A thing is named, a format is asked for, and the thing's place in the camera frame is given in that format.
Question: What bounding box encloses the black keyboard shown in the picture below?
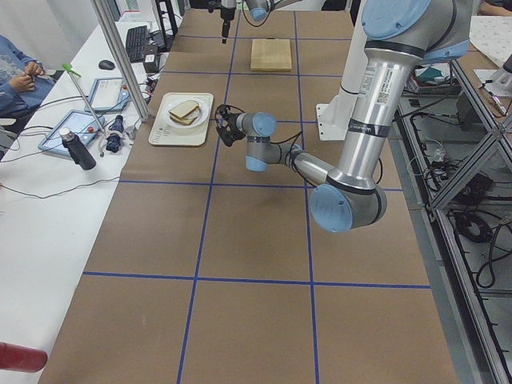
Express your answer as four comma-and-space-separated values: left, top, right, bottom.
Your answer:
125, 26, 148, 62

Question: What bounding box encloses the folded dark blue umbrella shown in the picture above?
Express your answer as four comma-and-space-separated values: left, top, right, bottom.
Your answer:
106, 115, 124, 153

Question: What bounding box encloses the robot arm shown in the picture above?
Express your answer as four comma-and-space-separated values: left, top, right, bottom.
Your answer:
214, 1, 473, 233
207, 0, 297, 44

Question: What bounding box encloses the bread slice on plate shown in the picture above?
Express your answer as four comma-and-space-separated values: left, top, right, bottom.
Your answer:
170, 110, 200, 126

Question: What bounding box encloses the near teach pendant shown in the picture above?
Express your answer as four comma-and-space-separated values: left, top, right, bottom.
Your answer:
38, 110, 106, 162

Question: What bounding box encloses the far teach pendant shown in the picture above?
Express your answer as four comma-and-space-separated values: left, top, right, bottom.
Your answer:
84, 78, 130, 113

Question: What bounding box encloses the metal rod green tip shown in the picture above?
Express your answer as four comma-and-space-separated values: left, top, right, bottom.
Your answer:
62, 63, 106, 138

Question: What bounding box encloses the black computer mouse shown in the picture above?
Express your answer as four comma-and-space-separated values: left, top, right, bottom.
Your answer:
98, 60, 115, 70

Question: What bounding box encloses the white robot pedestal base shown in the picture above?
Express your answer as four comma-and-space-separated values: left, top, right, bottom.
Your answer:
316, 1, 368, 141

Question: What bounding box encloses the bread slice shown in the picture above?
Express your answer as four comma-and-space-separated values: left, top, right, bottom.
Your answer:
170, 110, 200, 126
169, 100, 199, 119

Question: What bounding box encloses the black water bottle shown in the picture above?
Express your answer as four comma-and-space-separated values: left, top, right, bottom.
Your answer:
58, 127, 96, 170

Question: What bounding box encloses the teach pendant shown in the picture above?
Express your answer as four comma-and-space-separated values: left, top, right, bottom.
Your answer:
38, 110, 106, 162
84, 78, 130, 113

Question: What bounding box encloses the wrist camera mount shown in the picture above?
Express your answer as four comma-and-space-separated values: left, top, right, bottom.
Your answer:
214, 104, 246, 147

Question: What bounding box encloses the small black box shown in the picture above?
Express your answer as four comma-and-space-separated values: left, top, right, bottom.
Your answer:
143, 54, 160, 74

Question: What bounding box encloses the wooden cutting board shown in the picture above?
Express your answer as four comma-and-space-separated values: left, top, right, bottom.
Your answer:
250, 38, 292, 72

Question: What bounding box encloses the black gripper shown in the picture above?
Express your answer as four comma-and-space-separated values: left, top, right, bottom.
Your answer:
224, 114, 245, 138
220, 0, 236, 43

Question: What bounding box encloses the cream bear tray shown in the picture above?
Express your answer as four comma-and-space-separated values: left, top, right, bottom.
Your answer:
148, 92, 214, 146

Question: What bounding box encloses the aluminium frame post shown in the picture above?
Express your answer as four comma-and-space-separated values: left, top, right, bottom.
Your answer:
90, 0, 150, 122

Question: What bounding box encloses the red cylinder bottle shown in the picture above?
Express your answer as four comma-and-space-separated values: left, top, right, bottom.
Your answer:
1, 342, 48, 373

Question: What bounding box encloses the seated person in blue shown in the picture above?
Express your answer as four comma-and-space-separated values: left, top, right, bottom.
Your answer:
1, 35, 54, 118

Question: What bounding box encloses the white round plate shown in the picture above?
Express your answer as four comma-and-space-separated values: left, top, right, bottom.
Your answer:
164, 98, 210, 129

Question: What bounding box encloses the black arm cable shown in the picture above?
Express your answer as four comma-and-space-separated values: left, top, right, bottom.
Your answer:
214, 103, 317, 189

